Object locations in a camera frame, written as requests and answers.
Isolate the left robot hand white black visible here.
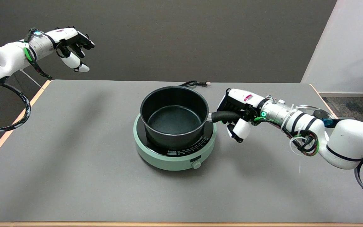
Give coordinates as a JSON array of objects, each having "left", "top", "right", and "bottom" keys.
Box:
[{"left": 47, "top": 26, "right": 95, "bottom": 73}]

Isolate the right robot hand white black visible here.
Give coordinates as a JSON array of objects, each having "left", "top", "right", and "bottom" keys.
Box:
[{"left": 217, "top": 88, "right": 268, "bottom": 143}]

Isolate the black pot with handle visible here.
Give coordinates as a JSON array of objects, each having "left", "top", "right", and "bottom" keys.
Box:
[{"left": 140, "top": 86, "right": 242, "bottom": 150}]

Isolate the green SUPOPA induction cooker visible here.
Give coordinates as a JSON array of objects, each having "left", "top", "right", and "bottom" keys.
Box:
[{"left": 133, "top": 113, "right": 217, "bottom": 171}]

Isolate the glass pot lid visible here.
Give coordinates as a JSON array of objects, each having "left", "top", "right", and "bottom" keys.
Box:
[{"left": 292, "top": 105, "right": 339, "bottom": 120}]

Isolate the black cooker power cord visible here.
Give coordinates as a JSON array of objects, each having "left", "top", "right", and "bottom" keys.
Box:
[{"left": 178, "top": 80, "right": 211, "bottom": 88}]

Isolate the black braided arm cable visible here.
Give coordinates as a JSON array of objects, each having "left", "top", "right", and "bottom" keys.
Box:
[{"left": 0, "top": 83, "right": 32, "bottom": 133}]

